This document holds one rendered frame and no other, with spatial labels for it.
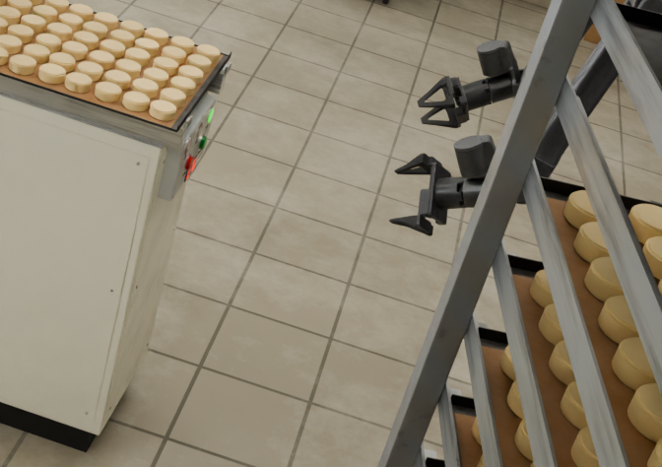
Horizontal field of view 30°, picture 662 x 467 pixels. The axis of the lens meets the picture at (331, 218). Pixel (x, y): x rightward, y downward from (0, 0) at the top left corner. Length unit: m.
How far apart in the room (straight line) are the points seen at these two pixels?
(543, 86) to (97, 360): 1.75
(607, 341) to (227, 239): 2.82
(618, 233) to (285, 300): 2.68
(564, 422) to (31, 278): 1.78
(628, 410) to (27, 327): 1.97
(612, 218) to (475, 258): 0.30
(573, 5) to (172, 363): 2.27
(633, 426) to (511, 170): 0.34
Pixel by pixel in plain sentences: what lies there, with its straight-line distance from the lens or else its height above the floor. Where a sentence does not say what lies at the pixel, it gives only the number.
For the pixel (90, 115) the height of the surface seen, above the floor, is 0.85.
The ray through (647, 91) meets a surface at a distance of 0.94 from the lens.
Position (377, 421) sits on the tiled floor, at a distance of 3.25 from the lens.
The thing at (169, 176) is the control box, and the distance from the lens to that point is 2.49.
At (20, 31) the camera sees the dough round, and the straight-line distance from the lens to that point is 2.57.
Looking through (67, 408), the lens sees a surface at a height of 0.14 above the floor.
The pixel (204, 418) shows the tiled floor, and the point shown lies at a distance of 3.09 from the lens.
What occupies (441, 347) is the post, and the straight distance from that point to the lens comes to 1.28.
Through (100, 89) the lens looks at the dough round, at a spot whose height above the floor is 0.92.
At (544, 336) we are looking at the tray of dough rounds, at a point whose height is 1.40.
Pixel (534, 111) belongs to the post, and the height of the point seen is 1.57.
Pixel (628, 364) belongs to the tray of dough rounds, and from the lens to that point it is 0.95.
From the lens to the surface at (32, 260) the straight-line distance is 2.65.
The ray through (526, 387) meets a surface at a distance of 1.05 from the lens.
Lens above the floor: 2.00
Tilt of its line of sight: 30 degrees down
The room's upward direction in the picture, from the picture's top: 17 degrees clockwise
